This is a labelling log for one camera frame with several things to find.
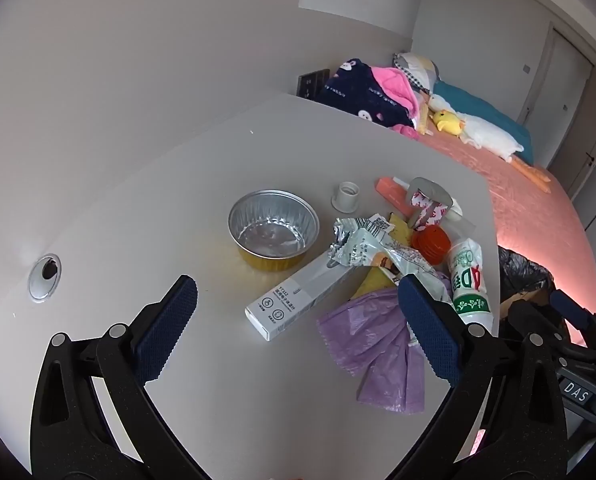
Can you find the white green plastic bottle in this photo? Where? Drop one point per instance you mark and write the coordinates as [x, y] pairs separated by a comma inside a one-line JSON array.
[[470, 280]]

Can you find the yellow duck plush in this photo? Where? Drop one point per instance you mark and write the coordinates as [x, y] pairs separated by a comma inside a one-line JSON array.
[[448, 122]]

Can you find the navy printed blanket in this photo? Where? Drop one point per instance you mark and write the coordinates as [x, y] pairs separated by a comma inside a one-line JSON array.
[[348, 92]]

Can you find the orange plastic cap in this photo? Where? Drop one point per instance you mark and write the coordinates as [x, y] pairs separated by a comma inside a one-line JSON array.
[[430, 242]]

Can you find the round foil bowl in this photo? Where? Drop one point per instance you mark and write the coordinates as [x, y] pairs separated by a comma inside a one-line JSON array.
[[273, 225]]

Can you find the small white plastic cup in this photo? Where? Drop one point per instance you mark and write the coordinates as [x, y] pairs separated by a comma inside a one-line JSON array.
[[345, 197]]

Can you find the long yellow patterned pillow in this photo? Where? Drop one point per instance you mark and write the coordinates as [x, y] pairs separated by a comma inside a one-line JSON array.
[[422, 120]]

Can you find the grey red patterned sock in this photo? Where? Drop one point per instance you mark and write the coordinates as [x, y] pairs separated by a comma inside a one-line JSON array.
[[428, 205]]

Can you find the silver wrapper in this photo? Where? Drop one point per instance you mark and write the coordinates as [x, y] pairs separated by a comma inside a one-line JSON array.
[[363, 250]]

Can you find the yellow snack packet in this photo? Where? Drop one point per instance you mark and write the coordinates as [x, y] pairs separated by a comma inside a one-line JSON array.
[[373, 282]]

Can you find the patchwork pillow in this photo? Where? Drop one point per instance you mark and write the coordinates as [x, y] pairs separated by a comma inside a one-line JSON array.
[[418, 67]]

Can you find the bed with pink sheet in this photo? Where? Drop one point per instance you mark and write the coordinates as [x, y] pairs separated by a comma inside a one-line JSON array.
[[528, 220]]

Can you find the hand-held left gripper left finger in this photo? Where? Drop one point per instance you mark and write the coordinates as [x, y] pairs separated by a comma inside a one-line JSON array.
[[165, 330]]

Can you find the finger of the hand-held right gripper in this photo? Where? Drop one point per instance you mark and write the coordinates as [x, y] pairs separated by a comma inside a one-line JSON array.
[[528, 317], [570, 307]]

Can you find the black wall socket panel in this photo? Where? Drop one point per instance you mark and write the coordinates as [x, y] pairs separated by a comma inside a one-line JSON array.
[[310, 85]]

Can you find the cardboard bin with black bag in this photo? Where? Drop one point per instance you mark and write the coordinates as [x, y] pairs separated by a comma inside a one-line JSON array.
[[520, 270]]

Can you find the long white cardboard box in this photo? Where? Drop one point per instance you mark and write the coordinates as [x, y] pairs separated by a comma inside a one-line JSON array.
[[288, 300]]

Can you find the pink fleece blanket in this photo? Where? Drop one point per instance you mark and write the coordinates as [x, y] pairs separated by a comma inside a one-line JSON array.
[[393, 82]]

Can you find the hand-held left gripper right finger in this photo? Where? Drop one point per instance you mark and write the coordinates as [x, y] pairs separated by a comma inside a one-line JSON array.
[[428, 330]]

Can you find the purple plastic bag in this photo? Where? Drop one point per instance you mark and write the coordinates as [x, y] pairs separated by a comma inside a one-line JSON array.
[[368, 340]]

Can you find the teal pillow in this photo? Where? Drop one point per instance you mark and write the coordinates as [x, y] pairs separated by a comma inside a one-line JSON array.
[[478, 105]]

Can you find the white goose plush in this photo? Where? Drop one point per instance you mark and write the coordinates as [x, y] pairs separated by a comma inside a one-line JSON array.
[[483, 135]]

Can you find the pink packet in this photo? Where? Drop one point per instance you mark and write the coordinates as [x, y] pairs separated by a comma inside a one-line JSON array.
[[390, 191]]

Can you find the white plastic figure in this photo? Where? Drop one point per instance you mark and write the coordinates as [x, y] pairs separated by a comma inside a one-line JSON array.
[[458, 217]]

